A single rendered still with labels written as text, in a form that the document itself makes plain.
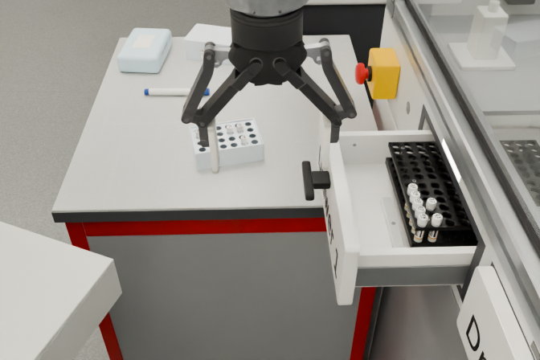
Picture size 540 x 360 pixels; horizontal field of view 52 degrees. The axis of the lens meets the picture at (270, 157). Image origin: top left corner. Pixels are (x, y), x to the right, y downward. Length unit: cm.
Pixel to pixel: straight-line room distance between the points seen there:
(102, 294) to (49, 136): 178
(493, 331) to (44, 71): 265
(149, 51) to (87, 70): 166
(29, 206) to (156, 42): 105
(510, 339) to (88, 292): 49
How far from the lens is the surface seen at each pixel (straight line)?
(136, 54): 130
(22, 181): 232
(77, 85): 283
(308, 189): 74
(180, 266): 107
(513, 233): 62
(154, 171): 102
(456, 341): 81
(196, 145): 101
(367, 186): 87
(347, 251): 65
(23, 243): 84
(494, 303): 64
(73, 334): 77
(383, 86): 104
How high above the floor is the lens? 141
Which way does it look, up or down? 39 degrees down
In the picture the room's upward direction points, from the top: straight up
